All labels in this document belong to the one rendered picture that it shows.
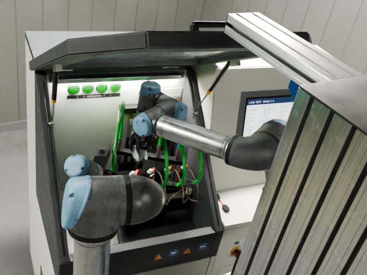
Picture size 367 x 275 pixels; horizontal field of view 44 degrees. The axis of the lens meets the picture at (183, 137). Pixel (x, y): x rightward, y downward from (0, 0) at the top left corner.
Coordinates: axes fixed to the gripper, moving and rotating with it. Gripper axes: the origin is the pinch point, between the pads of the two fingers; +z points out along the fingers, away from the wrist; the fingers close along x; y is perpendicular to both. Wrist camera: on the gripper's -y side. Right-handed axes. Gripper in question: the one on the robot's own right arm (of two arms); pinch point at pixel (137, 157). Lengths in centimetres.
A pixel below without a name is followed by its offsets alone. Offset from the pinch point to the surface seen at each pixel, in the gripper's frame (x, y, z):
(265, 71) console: 60, -13, -31
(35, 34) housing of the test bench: -31, -59, -28
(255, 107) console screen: 57, -8, -15
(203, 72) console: 35.0, -22.9, -25.8
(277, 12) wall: 155, -138, -12
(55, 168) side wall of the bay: -32.0, -3.0, 3.2
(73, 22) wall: 20, -213, 29
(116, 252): -12.8, 22.9, 27.3
